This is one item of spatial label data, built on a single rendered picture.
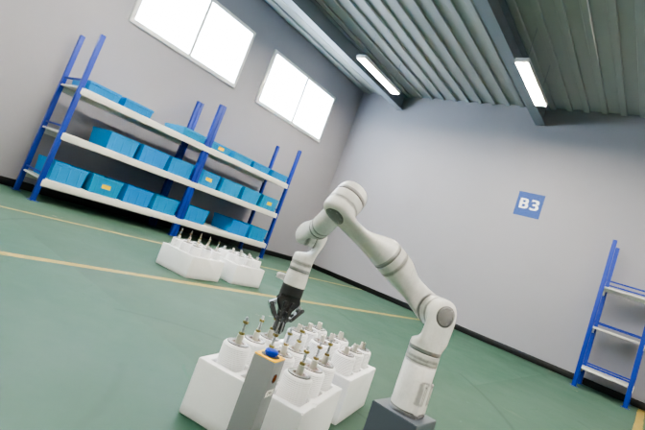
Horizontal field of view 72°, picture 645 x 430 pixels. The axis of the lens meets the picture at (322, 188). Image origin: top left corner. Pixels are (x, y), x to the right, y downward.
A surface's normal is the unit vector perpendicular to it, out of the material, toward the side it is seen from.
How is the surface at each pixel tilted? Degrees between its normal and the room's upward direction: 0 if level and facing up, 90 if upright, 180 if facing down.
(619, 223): 90
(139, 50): 90
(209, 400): 90
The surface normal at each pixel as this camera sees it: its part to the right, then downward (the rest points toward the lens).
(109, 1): 0.75, 0.20
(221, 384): -0.33, -0.22
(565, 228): -0.57, -0.29
